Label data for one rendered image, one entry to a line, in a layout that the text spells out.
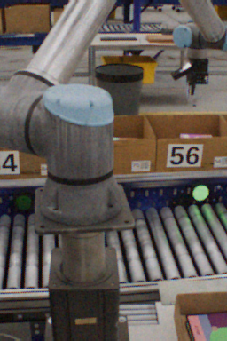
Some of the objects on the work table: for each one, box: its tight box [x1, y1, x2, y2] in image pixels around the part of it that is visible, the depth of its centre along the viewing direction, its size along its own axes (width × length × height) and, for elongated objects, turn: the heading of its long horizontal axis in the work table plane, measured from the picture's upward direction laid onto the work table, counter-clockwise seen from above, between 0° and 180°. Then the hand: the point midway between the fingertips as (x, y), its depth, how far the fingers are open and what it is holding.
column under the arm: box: [44, 247, 129, 341], centre depth 124 cm, size 26×26×33 cm
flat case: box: [185, 310, 227, 341], centre depth 136 cm, size 14×19×2 cm
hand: (189, 100), depth 202 cm, fingers closed
